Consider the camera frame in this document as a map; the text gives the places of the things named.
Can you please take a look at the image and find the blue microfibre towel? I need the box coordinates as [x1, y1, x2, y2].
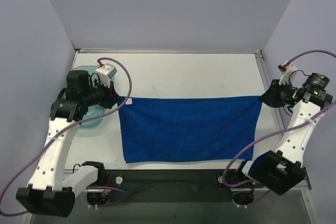
[119, 96, 261, 163]

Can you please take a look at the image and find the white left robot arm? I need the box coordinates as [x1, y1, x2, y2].
[16, 66, 121, 217]

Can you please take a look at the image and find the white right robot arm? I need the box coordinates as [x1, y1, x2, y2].
[233, 73, 333, 195]

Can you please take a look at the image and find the translucent blue plastic tray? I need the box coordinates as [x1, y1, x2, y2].
[61, 65, 118, 130]

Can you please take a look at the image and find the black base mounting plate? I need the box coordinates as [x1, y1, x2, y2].
[84, 169, 261, 207]

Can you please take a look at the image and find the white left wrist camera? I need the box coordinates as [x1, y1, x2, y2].
[95, 63, 117, 88]

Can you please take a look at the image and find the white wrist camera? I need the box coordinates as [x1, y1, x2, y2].
[278, 61, 298, 85]
[95, 63, 117, 88]

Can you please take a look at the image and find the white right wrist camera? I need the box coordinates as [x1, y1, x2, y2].
[278, 61, 298, 85]

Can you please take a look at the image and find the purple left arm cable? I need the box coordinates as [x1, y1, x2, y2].
[0, 58, 132, 216]

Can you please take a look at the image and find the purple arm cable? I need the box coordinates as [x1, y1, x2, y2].
[225, 49, 336, 206]
[0, 58, 132, 216]

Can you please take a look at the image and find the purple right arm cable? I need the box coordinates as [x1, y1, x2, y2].
[225, 49, 336, 206]

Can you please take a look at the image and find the front aluminium frame rail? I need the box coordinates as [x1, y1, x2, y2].
[20, 167, 312, 193]

